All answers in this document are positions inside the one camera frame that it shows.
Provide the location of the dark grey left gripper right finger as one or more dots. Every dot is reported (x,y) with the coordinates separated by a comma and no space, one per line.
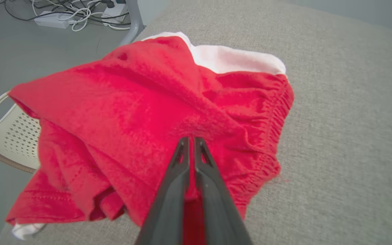
(216,211)

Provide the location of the grey metal frame leg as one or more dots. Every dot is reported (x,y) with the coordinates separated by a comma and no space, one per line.
(135,20)

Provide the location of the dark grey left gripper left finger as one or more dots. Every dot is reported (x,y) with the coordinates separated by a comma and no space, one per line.
(168,211)

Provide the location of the red shorts white stripes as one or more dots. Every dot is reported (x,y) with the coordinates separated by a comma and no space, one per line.
(114,119)

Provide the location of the white power adapter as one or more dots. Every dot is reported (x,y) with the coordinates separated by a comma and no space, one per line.
(114,12)

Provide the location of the white perforated laundry basket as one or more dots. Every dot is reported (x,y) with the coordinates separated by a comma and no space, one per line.
(15,136)

